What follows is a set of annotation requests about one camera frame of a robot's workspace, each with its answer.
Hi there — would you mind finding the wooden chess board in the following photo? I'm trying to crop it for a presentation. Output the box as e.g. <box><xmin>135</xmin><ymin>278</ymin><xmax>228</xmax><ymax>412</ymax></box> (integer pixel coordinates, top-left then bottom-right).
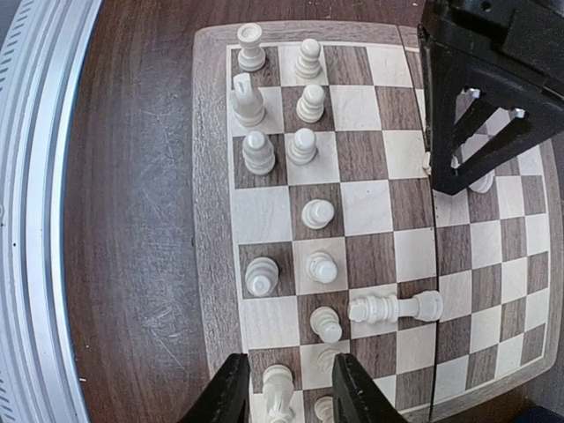
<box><xmin>192</xmin><ymin>21</ymin><xmax>563</xmax><ymax>422</ymax></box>

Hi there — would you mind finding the white king piece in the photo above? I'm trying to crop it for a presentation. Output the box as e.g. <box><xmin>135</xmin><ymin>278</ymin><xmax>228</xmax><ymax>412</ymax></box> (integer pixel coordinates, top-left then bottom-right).
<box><xmin>348</xmin><ymin>290</ymin><xmax>444</xmax><ymax>323</ymax></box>

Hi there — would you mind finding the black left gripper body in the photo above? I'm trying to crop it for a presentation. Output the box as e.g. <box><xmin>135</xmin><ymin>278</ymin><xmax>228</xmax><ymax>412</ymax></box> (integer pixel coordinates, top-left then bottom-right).
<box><xmin>420</xmin><ymin>1</ymin><xmax>563</xmax><ymax>93</ymax></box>

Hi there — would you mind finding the white rook corner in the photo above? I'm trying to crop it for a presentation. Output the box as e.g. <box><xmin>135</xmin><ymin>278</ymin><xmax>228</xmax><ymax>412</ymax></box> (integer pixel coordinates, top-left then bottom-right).
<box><xmin>237</xmin><ymin>23</ymin><xmax>266</xmax><ymax>72</ymax></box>
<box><xmin>314</xmin><ymin>396</ymin><xmax>335</xmax><ymax>423</ymax></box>

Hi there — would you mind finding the small white pawn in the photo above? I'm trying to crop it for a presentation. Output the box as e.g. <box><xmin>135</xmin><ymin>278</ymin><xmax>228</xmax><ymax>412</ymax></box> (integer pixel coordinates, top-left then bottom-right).
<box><xmin>301</xmin><ymin>199</ymin><xmax>335</xmax><ymax>230</ymax></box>

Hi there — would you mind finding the edge white pawn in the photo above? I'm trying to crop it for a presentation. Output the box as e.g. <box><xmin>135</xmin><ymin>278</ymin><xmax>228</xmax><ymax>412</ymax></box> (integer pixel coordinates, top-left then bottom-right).
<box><xmin>294</xmin><ymin>38</ymin><xmax>322</xmax><ymax>79</ymax></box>

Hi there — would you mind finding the white knight piece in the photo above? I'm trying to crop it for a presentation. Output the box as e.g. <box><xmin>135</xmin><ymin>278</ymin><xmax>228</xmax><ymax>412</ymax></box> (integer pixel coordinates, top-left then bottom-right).
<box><xmin>263</xmin><ymin>364</ymin><xmax>294</xmax><ymax>422</ymax></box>

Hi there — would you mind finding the dark blue cup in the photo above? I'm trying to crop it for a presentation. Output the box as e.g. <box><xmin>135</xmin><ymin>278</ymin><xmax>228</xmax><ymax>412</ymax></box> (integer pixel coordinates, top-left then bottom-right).
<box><xmin>516</xmin><ymin>405</ymin><xmax>564</xmax><ymax>423</ymax></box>

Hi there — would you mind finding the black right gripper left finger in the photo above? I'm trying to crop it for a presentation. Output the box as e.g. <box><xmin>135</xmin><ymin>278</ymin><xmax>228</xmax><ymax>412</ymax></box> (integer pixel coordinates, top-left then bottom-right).
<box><xmin>178</xmin><ymin>353</ymin><xmax>250</xmax><ymax>423</ymax></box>

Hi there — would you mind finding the white pawn cluster piece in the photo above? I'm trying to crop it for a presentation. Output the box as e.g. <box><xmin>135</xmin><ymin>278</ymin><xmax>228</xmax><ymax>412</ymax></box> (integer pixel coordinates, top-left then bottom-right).
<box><xmin>286</xmin><ymin>128</ymin><xmax>316</xmax><ymax>166</ymax></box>

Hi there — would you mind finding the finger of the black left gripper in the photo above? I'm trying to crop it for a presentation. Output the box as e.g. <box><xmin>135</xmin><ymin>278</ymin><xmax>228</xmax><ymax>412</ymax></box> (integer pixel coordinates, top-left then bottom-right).
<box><xmin>418</xmin><ymin>24</ymin><xmax>563</xmax><ymax>195</ymax></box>

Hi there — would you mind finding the white queen piece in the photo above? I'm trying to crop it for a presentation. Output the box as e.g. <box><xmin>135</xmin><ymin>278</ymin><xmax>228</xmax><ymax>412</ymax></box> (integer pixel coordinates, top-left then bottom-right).
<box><xmin>422</xmin><ymin>152</ymin><xmax>495</xmax><ymax>194</ymax></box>

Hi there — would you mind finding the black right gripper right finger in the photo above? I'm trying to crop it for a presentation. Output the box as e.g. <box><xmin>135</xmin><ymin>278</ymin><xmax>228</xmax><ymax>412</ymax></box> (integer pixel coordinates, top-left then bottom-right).
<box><xmin>331</xmin><ymin>353</ymin><xmax>406</xmax><ymax>423</ymax></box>

